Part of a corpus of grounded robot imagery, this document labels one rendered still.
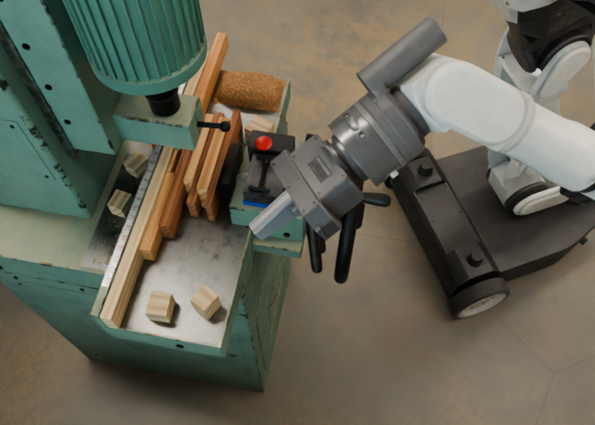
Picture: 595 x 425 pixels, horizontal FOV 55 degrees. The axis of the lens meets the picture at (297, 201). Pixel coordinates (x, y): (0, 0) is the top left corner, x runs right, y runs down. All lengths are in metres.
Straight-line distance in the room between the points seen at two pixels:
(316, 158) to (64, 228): 0.74
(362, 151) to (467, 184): 1.47
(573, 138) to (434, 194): 1.30
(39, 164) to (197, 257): 0.32
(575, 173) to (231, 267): 0.59
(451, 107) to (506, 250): 1.39
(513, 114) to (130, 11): 0.46
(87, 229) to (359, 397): 1.03
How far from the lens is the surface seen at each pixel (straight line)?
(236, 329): 1.29
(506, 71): 1.45
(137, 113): 1.02
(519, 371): 2.02
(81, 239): 1.24
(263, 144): 1.00
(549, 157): 0.69
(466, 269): 1.85
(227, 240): 1.05
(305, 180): 0.62
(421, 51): 0.63
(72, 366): 2.03
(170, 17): 0.80
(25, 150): 1.08
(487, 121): 0.62
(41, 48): 0.91
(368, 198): 1.06
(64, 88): 0.96
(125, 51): 0.81
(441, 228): 1.92
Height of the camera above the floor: 1.83
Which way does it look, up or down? 60 degrees down
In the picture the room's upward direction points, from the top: straight up
